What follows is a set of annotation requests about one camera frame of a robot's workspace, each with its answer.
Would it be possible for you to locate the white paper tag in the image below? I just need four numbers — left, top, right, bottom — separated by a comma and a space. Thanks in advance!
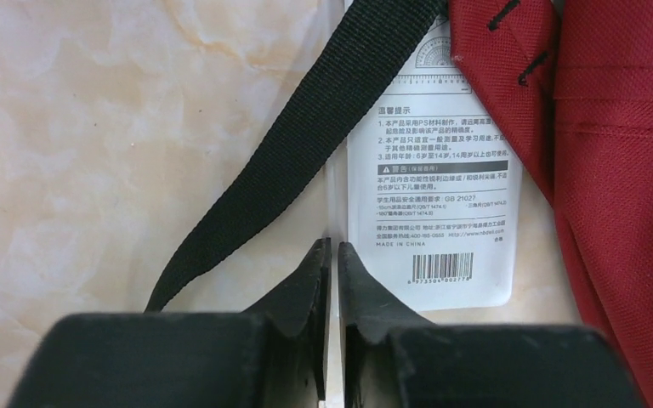
323, 0, 525, 408

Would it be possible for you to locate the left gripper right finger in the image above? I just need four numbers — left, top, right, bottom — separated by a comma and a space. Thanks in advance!
338, 242, 644, 407

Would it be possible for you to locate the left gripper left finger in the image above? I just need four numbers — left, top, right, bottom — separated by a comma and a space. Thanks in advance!
9, 238, 332, 407

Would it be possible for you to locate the red backpack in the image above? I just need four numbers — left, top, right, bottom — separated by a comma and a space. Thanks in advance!
145, 0, 653, 408

